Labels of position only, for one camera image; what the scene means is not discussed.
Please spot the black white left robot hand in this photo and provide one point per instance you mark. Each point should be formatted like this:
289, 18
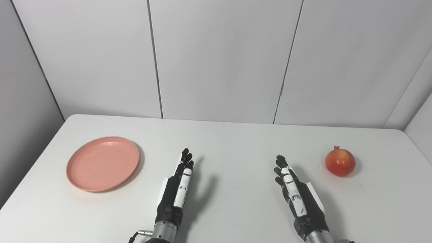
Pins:
170, 199

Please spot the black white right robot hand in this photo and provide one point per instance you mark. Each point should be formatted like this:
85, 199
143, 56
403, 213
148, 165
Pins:
305, 202

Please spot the red yellow pomegranate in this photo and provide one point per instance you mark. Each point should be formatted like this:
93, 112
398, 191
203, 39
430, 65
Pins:
340, 162

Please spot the pink round plate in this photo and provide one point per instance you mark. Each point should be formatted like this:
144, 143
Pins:
102, 164

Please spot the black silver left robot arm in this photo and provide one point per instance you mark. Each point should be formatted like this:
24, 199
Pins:
163, 233

